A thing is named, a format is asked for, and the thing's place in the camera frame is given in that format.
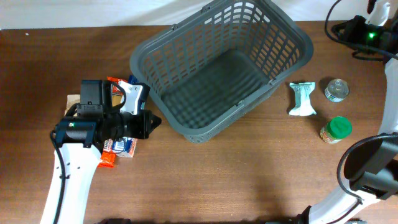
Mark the green lid jar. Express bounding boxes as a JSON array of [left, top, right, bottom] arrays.
[[320, 116, 353, 144]]

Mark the grey plastic basket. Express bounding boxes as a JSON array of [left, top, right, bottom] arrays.
[[130, 0, 313, 144]]

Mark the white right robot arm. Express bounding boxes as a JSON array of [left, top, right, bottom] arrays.
[[289, 1, 397, 223]]

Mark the blue tissue box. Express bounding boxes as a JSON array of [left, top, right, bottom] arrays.
[[107, 75, 149, 158]]

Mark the silver tin can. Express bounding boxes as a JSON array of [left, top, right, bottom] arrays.
[[325, 79, 349, 103]]

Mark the beige paper pouch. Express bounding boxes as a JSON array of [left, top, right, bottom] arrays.
[[65, 95, 80, 116]]

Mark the light green snack packet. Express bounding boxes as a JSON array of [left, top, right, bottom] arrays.
[[289, 82, 317, 116]]

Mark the San Remo spaghetti packet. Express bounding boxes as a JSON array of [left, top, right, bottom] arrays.
[[98, 85, 127, 168]]

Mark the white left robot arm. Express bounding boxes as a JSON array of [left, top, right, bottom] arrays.
[[41, 110, 162, 223]]

